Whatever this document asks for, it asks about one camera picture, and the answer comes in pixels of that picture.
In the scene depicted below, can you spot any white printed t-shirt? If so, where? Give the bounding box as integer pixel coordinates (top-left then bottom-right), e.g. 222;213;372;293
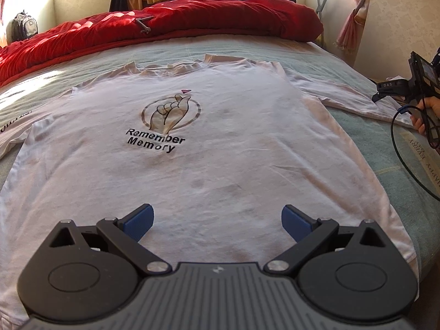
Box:
0;53;418;327

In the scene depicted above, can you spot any grey backpack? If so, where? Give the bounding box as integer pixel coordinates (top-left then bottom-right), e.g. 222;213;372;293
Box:
5;11;38;43

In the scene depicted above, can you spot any metal crank handle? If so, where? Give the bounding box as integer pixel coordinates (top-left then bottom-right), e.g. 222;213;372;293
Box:
135;15;154;35

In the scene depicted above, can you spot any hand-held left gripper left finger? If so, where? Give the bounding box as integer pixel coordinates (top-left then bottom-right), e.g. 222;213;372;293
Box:
48;203;172;276

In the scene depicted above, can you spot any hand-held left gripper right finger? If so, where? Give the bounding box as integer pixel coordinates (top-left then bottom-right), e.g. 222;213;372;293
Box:
264;204;387;276

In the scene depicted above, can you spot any green plaid blanket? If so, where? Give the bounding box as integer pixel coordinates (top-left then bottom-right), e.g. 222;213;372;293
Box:
0;36;440;282

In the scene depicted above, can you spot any pink curtain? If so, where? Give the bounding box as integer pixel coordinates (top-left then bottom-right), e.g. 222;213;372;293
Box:
336;0;373;54

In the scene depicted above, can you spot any person's right hand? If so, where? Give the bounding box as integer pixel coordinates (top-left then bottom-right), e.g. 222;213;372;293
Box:
411;96;440;136

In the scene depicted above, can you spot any red quilt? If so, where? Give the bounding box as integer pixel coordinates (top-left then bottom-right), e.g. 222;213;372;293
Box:
0;0;324;88

